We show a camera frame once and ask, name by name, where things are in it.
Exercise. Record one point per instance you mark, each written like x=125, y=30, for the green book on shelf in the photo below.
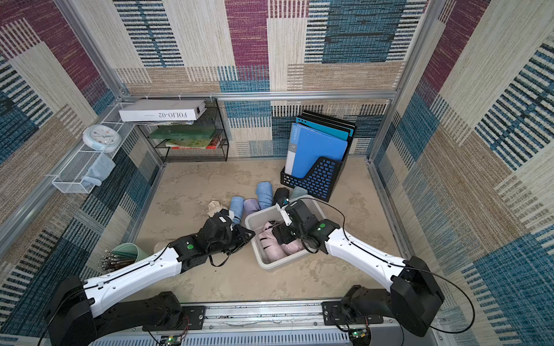
x=183, y=132

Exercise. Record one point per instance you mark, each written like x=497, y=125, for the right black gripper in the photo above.
x=286, y=231

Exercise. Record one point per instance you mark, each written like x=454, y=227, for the grey green folded umbrella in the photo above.
x=298, y=192

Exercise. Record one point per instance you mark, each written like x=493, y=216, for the black mesh file holder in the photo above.
x=320, y=180

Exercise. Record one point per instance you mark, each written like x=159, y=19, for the lavender folded umbrella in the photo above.
x=251, y=206

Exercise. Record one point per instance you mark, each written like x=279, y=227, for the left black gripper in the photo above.
x=242, y=236

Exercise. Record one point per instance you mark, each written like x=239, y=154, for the white plastic storage box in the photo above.
x=255, y=222

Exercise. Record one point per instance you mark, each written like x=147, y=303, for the green pen cup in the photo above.
x=120, y=257

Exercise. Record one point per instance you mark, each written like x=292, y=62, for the white folio box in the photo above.
x=158, y=110

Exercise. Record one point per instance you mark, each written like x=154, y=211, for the teal file folder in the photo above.
x=338, y=129

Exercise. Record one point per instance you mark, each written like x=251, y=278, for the light blue cloth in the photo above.
x=99, y=171

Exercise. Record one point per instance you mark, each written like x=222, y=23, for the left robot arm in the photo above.
x=79, y=312

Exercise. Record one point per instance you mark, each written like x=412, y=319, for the white wire wall basket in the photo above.
x=69, y=178

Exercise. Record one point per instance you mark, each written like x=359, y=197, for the black folded umbrella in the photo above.
x=281, y=194

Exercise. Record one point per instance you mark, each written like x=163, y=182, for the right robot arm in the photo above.
x=409, y=292

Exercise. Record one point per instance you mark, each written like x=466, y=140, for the black wire shelf rack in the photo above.
x=214, y=149

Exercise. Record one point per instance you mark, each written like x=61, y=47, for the light blue folded umbrella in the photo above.
x=237, y=208

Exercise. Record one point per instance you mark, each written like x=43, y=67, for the white round clock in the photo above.
x=101, y=138

